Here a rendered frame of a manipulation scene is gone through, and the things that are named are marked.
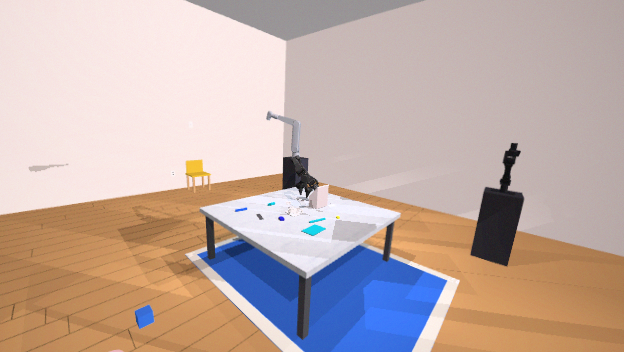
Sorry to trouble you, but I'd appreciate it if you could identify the cyan flat rectangular plate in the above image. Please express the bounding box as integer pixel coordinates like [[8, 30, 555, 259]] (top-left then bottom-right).
[[302, 225, 326, 236]]

